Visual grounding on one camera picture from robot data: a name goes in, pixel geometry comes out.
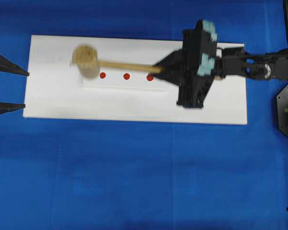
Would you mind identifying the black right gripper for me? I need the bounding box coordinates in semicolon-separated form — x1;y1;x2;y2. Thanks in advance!
150;20;217;108

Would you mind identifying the wooden mallet hammer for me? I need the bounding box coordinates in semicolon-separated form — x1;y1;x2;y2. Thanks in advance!
71;45;165;79

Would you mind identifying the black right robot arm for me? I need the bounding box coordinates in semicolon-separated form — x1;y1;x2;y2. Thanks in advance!
149;20;288;108

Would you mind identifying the right red dot mark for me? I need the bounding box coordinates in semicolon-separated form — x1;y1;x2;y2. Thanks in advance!
146;74;154;81

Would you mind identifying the red dot mark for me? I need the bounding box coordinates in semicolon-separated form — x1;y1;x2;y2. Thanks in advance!
99;72;106;79
123;73;130;80
146;74;154;81

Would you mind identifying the middle red dot mark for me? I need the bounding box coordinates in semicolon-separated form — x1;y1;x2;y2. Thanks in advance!
123;73;130;80

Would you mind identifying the left red dot mark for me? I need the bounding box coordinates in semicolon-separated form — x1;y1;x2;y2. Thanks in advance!
99;72;106;79

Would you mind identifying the large white foam board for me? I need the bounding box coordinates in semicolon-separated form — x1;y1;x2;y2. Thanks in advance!
23;35;248;125

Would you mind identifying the small white raised block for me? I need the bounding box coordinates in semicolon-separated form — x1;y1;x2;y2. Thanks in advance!
83;69;170;91

